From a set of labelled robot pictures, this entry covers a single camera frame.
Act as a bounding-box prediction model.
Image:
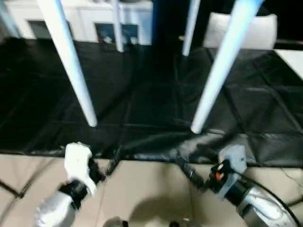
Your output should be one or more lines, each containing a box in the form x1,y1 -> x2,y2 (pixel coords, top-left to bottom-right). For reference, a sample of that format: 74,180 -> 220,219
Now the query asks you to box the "black quilted mat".
0,36 -> 303,167

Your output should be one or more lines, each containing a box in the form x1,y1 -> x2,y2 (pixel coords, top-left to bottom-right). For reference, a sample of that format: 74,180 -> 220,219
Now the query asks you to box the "black metal stand leg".
0,179 -> 25,199

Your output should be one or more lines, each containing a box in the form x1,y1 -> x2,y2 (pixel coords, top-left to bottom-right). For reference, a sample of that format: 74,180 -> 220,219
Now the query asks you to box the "white flat board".
274,49 -> 303,80

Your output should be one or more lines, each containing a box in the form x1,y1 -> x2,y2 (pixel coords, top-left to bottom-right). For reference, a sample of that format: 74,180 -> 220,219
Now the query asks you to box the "pale panel with holes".
203,12 -> 278,50

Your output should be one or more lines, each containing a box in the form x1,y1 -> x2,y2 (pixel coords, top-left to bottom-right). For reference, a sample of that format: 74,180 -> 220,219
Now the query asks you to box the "black metal bar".
275,39 -> 303,46

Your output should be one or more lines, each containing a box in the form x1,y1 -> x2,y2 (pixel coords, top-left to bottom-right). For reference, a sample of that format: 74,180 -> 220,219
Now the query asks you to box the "black cabinet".
151,0 -> 303,50

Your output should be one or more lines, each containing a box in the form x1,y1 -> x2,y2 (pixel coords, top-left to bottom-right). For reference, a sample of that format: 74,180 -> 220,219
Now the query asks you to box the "white sideboard with glass doors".
4,0 -> 154,46

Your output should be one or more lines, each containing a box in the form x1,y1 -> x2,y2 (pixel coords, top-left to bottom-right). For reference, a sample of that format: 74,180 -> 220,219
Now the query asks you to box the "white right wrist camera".
217,144 -> 248,199

